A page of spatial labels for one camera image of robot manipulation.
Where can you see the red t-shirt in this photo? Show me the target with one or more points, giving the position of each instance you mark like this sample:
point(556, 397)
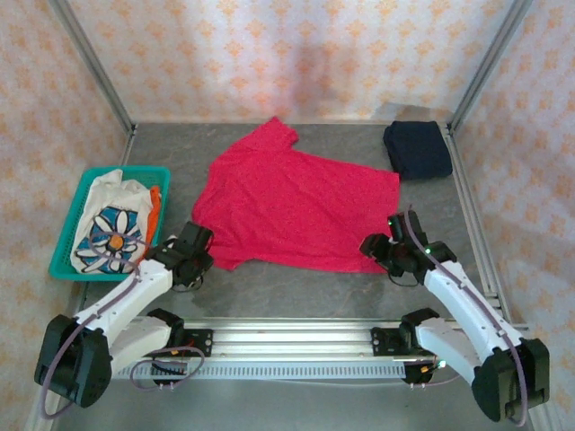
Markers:
point(292, 202)

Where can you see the navy t-shirt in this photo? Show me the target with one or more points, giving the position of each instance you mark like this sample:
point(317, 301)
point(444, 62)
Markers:
point(418, 148)

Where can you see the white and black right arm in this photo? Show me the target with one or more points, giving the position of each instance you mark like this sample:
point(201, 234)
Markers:
point(458, 305)

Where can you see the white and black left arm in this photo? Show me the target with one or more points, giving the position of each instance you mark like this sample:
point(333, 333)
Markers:
point(135, 287)

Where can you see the orange t-shirt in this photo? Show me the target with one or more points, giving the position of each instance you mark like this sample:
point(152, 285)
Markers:
point(155, 211)

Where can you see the teal plastic basket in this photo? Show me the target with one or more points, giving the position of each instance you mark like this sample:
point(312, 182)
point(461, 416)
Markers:
point(153, 174)

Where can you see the white flower print t-shirt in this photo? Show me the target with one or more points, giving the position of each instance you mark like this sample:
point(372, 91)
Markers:
point(96, 193)

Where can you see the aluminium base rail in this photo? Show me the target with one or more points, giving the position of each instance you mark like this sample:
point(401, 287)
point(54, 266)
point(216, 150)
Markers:
point(292, 341)

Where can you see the aluminium frame post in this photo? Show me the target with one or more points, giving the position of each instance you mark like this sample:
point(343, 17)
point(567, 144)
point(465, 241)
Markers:
point(94, 67)
point(489, 63)

